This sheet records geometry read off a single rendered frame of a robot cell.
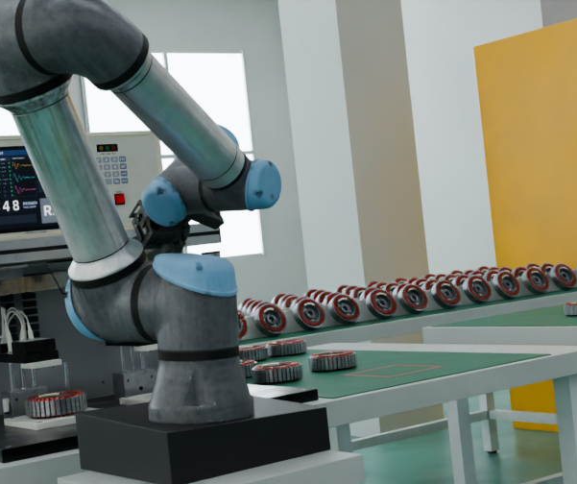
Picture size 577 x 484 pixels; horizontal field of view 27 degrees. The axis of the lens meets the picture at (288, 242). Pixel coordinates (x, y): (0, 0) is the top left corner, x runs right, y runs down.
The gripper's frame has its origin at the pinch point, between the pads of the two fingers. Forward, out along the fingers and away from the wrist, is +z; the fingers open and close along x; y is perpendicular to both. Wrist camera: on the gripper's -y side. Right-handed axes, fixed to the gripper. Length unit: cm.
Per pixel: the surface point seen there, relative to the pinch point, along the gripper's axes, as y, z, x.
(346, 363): -62, 38, 12
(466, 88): -517, 335, -305
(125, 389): -5.4, 36.9, 9.1
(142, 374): -9.7, 35.7, 7.0
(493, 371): -72, 7, 33
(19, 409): 17.6, 37.0, 9.3
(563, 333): -142, 45, 12
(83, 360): -2.8, 45.1, -2.6
